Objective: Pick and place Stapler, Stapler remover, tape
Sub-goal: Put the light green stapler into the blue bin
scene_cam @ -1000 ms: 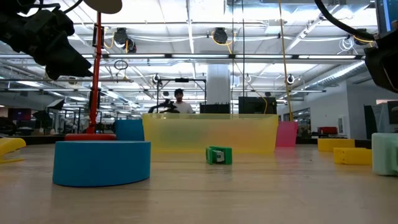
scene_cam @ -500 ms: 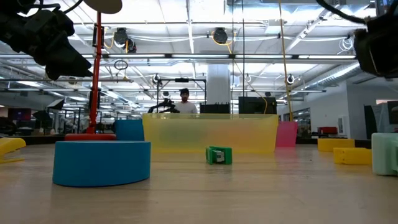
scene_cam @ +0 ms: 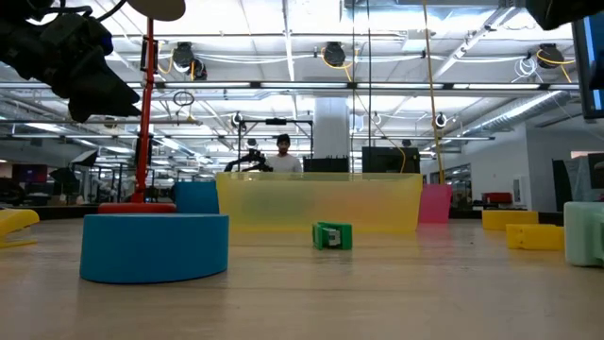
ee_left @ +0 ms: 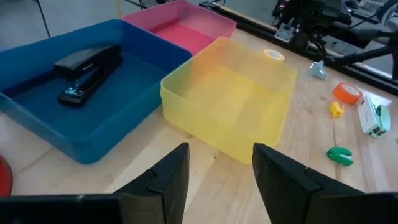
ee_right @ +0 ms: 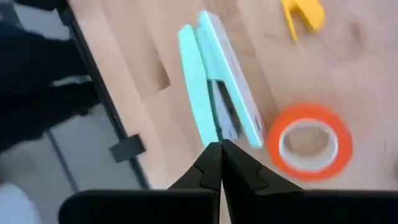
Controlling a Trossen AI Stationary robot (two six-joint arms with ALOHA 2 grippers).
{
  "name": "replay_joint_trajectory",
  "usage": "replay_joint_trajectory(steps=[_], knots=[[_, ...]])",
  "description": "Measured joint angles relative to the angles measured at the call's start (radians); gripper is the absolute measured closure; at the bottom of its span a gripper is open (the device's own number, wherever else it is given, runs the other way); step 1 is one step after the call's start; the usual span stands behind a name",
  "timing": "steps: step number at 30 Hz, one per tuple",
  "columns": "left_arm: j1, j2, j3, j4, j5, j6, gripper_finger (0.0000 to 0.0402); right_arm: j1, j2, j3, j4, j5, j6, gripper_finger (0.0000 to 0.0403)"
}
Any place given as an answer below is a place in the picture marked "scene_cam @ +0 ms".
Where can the red desk lamp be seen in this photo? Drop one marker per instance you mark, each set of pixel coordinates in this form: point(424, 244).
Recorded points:
point(144, 118)

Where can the red background box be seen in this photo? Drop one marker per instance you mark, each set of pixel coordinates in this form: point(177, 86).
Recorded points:
point(496, 197)

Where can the person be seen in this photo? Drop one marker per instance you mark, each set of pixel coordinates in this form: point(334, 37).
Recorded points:
point(284, 163)

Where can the background black robot arm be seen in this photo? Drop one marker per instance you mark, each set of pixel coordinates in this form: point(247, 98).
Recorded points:
point(250, 161)

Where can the black background gantry frame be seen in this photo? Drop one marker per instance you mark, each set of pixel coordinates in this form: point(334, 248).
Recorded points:
point(239, 141)

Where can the computer monitor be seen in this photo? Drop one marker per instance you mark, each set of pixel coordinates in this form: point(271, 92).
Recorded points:
point(590, 66)

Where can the blue plastic tray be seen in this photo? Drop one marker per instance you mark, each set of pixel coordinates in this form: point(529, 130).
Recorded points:
point(196, 197)

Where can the black standing panel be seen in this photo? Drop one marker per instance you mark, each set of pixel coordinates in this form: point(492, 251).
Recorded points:
point(595, 170)
point(561, 184)

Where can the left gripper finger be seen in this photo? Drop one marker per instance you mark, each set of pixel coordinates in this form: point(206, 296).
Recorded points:
point(94, 94)

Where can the black studio light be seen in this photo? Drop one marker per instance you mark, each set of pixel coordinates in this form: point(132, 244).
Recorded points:
point(85, 158)

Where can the green mini stapler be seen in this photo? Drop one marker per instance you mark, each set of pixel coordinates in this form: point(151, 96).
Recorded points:
point(344, 236)

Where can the yellow mini stapler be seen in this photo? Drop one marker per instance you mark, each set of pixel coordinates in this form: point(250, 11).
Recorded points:
point(533, 237)
point(14, 221)

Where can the long ceiling light bar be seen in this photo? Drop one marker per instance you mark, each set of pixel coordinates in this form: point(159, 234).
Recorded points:
point(302, 85)

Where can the tall black equipment box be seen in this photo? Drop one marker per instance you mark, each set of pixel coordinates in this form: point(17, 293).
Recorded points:
point(390, 159)

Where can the yellow translucent tray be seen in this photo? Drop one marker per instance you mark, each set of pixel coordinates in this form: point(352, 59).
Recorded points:
point(321, 200)

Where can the yellow tape roll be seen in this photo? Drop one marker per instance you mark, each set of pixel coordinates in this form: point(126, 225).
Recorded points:
point(509, 220)

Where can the mint green stapler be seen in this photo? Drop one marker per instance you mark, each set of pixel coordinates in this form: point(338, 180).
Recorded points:
point(585, 233)

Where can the blue tape roll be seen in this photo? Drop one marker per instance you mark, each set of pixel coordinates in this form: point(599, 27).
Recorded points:
point(154, 248)

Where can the maroon background panel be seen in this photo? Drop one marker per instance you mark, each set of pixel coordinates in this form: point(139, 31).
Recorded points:
point(29, 174)

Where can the low black equipment box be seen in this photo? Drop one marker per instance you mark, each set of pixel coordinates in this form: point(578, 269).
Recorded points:
point(325, 164)

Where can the pink plastic tray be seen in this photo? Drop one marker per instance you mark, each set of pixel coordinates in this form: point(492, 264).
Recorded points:
point(435, 203)

